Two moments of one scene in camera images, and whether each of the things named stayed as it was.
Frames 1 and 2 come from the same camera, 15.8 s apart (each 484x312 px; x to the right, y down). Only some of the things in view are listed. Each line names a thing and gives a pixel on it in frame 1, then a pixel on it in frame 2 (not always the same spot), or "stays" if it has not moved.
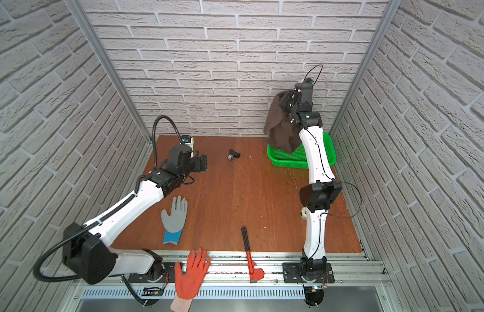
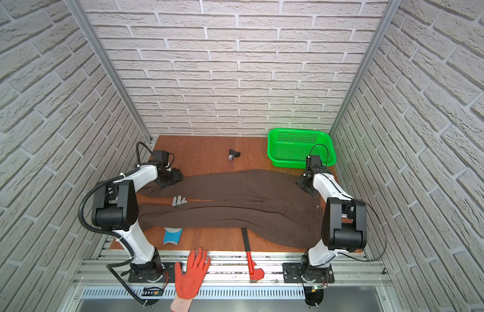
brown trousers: x=282 y=133 → x=272 y=205
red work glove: x=187 y=285 stays
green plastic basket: x=298 y=158 stays
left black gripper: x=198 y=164 → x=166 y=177
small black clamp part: x=233 y=154 stays
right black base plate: x=291 y=274 stays
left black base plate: x=169 y=275 stays
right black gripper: x=291 y=95 → x=302 y=182
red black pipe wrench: x=255 y=273 stays
